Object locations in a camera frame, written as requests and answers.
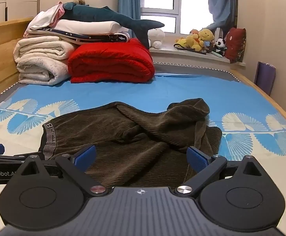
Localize wooden bed frame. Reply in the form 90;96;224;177
0;17;286;128

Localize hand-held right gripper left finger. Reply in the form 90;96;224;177
12;145;106;197

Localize purple paper bag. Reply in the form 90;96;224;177
254;61;277;96

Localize blue and white bed sheet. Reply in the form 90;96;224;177
0;72;286;234

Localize cream folded blanket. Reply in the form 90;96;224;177
16;56;70;86
13;36;78;61

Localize window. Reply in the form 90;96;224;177
139;0;219;35

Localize white plush toy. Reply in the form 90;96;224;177
148;28;166;49

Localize red cushion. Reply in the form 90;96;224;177
225;28;247;64

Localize dark brown corduroy pants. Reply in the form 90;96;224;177
38;98;223;189

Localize teal shark plush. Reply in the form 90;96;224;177
61;2;165;49

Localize pink cloth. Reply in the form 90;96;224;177
56;2;65;18

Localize blue curtain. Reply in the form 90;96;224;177
118;0;144;21
205;0;239;31

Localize black strap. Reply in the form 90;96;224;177
174;43;207;55

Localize yellow dog plush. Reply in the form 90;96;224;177
176;36;205;52

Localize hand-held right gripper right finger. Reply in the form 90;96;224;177
174;147;273;197

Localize white window sill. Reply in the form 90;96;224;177
149;42;247;67

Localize white folded cloth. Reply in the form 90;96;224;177
27;4;64;29

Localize red folded quilt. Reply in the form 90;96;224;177
68;38;155;83

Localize white folded blanket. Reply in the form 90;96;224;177
26;19;129;39

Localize navy star-print blanket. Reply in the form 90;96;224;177
26;27;130;45

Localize panda plush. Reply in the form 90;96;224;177
214;38;227;56

